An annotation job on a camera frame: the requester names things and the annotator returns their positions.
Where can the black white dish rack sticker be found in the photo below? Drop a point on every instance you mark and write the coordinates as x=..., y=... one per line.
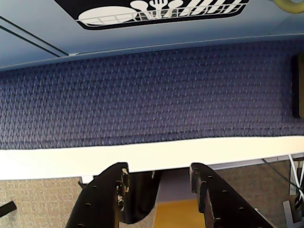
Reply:
x=152, y=14

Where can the light blue cabinet door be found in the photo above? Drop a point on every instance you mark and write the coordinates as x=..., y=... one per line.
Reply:
x=190, y=33

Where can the black flat box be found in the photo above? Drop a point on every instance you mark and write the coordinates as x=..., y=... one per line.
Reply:
x=298, y=85

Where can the white metal bracket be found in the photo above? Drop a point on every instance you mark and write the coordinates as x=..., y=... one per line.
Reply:
x=289, y=215

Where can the blue woven mat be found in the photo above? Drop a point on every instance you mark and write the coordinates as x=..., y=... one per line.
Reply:
x=147, y=95

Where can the light blue cabinet panel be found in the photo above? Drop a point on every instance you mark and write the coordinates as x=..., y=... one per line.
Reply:
x=21, y=45

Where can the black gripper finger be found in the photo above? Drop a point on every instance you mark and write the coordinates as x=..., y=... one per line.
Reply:
x=228, y=204
x=99, y=199

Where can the yellow wooden board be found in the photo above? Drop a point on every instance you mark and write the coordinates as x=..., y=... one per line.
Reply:
x=177, y=215

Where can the black cloth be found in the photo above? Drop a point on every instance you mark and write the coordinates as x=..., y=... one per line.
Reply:
x=142, y=197

